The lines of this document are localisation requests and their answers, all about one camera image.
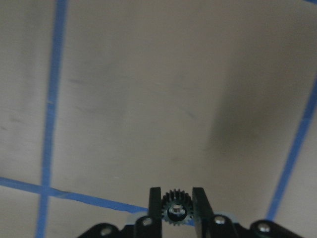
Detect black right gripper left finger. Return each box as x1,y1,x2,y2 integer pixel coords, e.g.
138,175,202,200
135,187,162,238

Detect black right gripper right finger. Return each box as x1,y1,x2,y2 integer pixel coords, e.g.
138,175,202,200
192,187,214,238

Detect small black bearing gear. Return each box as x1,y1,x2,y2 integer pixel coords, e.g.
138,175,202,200
161,189,193,226

